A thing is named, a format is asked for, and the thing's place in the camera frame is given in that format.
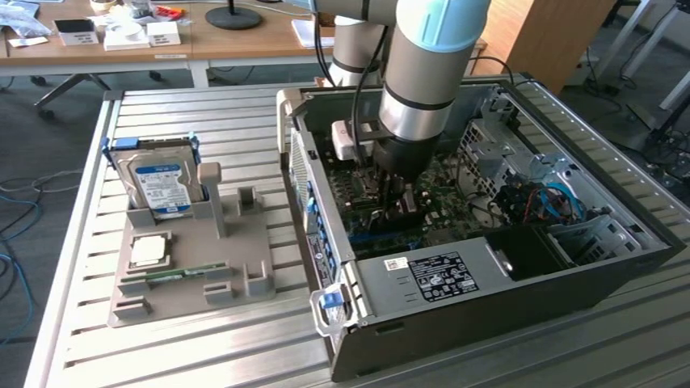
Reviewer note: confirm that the wooden cabinet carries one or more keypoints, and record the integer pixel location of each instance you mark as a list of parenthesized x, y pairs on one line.
[(561, 40)]

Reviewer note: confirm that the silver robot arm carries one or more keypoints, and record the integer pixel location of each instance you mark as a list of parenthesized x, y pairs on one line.
[(426, 77)]

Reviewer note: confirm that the blue expansion slot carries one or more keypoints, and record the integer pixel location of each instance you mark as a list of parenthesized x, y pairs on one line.
[(361, 238)]

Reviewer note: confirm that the blue disk caddy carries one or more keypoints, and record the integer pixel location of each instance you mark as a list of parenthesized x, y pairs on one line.
[(124, 143)]

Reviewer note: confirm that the black power connector bundle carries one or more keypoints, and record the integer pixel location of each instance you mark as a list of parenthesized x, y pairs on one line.
[(511, 202)]

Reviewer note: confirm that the silver CPU chip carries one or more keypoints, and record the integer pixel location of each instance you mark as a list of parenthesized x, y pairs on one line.
[(150, 251)]

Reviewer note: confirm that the black round lamp base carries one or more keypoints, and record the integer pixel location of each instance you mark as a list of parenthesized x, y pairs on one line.
[(231, 19)]

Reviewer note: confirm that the grey parts rack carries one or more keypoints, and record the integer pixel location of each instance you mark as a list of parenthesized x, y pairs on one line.
[(178, 301)]

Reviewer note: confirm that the blue slot retainer strip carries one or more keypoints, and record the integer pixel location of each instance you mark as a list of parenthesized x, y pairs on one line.
[(311, 202)]

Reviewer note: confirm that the brown cardboard box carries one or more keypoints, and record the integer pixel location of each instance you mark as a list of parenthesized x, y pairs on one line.
[(325, 21)]

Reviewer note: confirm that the red orange plastic item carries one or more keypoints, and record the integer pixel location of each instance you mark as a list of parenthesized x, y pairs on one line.
[(170, 12)]

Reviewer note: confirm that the white paper card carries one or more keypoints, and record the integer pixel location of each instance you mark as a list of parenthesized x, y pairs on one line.
[(27, 42)]

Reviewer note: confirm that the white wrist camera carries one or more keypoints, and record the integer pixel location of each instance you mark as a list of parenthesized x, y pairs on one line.
[(343, 139)]

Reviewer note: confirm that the wooden office desk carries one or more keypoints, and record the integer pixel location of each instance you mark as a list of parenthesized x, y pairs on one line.
[(243, 44), (54, 54)]

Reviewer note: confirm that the hard disk with blue label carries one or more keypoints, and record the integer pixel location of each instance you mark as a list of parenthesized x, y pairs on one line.
[(162, 190)]

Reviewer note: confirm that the white tape roll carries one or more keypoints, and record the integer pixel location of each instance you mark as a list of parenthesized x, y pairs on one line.
[(127, 32)]

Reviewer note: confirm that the blue case latch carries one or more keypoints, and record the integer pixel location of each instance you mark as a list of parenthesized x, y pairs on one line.
[(330, 301)]

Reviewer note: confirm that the white paper stack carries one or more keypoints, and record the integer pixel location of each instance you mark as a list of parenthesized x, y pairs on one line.
[(307, 36)]

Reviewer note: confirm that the black graphics card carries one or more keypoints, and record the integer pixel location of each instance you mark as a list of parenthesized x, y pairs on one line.
[(399, 225)]

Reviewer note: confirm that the black open PC case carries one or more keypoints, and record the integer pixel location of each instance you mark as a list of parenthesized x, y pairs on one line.
[(485, 331)]

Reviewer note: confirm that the white box with black top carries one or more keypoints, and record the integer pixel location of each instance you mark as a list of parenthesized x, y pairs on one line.
[(78, 38)]

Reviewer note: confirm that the blue printed packet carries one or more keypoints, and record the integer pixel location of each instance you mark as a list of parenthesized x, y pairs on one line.
[(19, 8)]

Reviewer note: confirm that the small white box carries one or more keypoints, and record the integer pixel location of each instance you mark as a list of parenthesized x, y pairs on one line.
[(162, 36)]

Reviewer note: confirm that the silver metal disk bay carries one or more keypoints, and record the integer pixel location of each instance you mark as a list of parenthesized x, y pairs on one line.
[(604, 242)]

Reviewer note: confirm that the flat white box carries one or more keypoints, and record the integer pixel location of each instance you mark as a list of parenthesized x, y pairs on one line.
[(127, 46)]

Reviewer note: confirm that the clear plastic bag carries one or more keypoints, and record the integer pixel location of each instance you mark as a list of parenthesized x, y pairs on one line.
[(22, 26)]

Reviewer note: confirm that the grey power supply unit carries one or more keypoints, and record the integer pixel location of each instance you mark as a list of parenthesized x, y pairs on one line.
[(389, 291)]

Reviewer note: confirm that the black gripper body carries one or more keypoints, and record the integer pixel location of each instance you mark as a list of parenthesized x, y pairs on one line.
[(407, 157)]

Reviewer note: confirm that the green motherboard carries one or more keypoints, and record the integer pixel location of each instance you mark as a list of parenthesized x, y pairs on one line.
[(453, 210)]

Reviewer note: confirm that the white desk leg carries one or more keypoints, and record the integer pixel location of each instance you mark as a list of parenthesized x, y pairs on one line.
[(653, 44), (680, 89)]

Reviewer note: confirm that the beige tape roll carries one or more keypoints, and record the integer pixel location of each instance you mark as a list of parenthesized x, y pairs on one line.
[(102, 5)]

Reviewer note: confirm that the perforated metal disk bay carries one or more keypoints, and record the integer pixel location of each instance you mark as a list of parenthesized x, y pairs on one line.
[(495, 159)]

